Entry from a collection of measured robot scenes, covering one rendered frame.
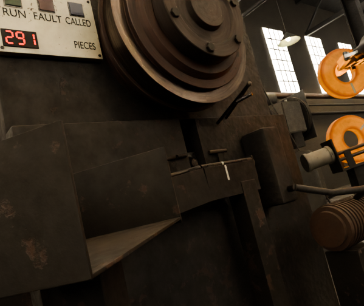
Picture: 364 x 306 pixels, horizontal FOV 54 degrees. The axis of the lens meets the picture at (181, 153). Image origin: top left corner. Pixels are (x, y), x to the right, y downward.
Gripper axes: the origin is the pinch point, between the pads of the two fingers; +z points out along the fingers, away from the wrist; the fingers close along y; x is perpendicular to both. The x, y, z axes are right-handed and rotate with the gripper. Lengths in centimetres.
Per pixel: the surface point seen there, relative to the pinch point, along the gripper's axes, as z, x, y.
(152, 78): -20, 3, -59
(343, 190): -5.2, -36.2, -13.3
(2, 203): -72, -23, -77
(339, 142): 4.8, -22.4, -5.1
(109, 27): -19, 19, -67
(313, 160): 3.9, -25.9, -15.3
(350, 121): 5.4, -16.4, 1.0
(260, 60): 1027, 334, 353
